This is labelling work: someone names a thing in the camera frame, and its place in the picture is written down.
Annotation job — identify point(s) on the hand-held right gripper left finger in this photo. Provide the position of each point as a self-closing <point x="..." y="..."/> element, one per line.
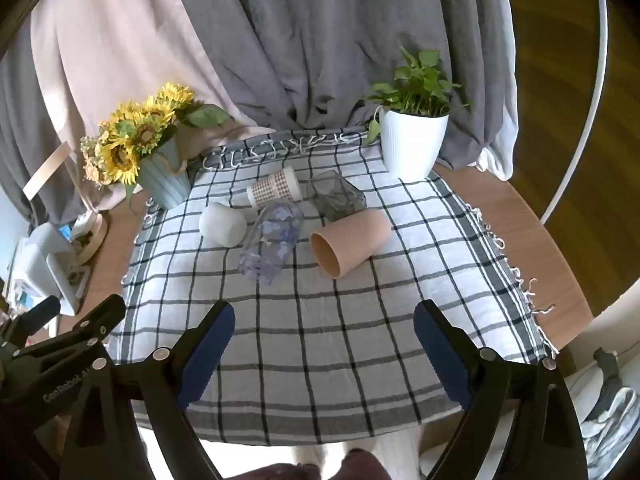
<point x="209" y="356"/>

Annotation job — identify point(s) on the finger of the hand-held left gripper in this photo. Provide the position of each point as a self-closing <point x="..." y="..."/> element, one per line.
<point x="102" y="316"/>
<point x="36" y="316"/>

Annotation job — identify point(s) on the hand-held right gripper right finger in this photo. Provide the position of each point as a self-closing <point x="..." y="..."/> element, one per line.
<point x="441" y="356"/>

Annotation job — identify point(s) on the clear floral glass cup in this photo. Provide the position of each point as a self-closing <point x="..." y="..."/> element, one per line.
<point x="272" y="242"/>

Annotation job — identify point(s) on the white cup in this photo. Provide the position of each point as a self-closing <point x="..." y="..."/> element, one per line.
<point x="222" y="225"/>

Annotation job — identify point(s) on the tan cup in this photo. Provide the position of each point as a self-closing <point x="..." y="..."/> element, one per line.
<point x="352" y="240"/>

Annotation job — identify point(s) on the brown checked cup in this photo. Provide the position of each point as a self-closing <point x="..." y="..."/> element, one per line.
<point x="275" y="187"/>

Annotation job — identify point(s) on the grey faceted glass cup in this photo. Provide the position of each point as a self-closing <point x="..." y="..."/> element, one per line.
<point x="336" y="196"/>

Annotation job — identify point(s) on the white device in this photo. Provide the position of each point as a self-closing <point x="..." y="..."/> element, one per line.
<point x="45" y="260"/>

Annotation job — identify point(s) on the round wooden stand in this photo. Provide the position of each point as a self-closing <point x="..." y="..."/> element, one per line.
<point x="97" y="232"/>

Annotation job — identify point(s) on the checked tablecloth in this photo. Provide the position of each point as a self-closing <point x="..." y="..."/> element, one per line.
<point x="325" y="335"/>

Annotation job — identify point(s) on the blue ribbed vase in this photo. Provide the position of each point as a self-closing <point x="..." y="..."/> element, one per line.
<point x="165" y="182"/>

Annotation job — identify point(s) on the sunflower bouquet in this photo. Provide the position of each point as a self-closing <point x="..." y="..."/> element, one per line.
<point x="142" y="130"/>

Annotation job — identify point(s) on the white ribbed plant pot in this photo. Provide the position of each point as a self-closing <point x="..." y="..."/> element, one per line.
<point x="412" y="145"/>

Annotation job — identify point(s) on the green leafy plant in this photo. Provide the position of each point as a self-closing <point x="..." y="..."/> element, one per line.
<point x="420" y="85"/>

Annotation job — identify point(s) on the beige curtain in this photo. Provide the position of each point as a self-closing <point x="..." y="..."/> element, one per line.
<point x="125" y="35"/>

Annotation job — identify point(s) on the white hoop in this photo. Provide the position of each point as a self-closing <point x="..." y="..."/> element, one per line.
<point x="597" y="85"/>

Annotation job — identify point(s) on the grey curtain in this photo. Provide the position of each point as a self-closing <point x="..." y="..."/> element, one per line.
<point x="310" y="35"/>

